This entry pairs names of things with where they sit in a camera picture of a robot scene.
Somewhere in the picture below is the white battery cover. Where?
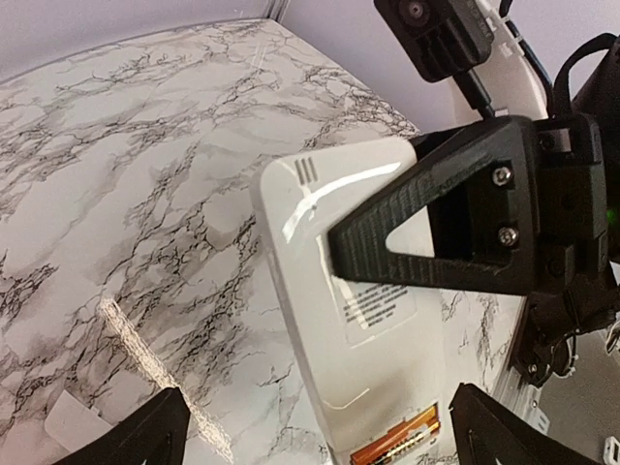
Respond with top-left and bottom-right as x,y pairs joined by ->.
44,390 -> 111,452

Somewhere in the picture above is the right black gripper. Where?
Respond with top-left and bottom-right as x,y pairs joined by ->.
327,113 -> 619,310

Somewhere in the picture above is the white device on bench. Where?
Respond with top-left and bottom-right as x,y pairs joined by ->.
603,436 -> 620,465

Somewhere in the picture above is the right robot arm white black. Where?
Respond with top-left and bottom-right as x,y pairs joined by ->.
327,34 -> 619,310

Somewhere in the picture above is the orange AAA battery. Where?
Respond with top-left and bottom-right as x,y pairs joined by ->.
350,403 -> 441,465

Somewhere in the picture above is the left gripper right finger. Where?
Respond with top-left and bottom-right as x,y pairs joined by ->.
449,384 -> 594,465

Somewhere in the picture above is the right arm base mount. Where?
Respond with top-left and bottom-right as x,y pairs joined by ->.
511,288 -> 619,388

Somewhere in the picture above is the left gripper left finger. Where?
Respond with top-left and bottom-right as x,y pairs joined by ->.
56,387 -> 190,465

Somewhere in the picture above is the white remote control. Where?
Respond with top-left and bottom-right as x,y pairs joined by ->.
250,137 -> 445,464

